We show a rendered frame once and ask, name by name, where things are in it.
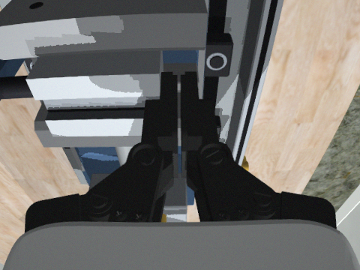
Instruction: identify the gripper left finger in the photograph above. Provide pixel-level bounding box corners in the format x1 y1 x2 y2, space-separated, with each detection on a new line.
25 72 179 233

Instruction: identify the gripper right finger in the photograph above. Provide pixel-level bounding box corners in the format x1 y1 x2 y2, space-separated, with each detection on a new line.
181 72 337 229

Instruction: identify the dark grey block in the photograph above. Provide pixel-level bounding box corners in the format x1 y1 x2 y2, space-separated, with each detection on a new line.
25 50 164 137

